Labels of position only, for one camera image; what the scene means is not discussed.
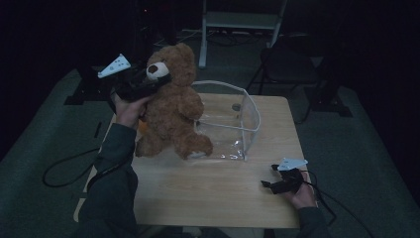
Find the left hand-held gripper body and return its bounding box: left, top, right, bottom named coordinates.
left=97, top=53, right=157, bottom=103

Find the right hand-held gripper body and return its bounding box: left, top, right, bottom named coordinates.
left=276, top=157, right=309, bottom=195

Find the brown teddy bear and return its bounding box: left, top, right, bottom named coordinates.
left=134, top=42, right=214, bottom=161

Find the clear plastic storage bag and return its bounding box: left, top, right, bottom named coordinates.
left=188, top=79, right=263, bottom=163

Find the person's left hand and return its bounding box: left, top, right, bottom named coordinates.
left=110, top=91, right=154, bottom=131

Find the person's right hand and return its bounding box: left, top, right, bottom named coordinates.
left=284, top=169, right=319, bottom=210

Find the black stand base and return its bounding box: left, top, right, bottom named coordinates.
left=309, top=58, right=354, bottom=119
left=62, top=62, right=117, bottom=107

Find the small black stick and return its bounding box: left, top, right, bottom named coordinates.
left=93, top=120, right=103, bottom=140

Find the black chair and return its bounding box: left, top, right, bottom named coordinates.
left=246, top=32, right=324, bottom=97

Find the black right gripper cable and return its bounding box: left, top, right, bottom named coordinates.
left=306, top=169, right=376, bottom=238

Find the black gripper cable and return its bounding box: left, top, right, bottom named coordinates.
left=306, top=169, right=376, bottom=238
left=42, top=147, right=131, bottom=192

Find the white metal stand frame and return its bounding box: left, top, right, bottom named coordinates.
left=197, top=0, right=289, bottom=69

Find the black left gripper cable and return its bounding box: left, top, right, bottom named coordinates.
left=42, top=147, right=131, bottom=192

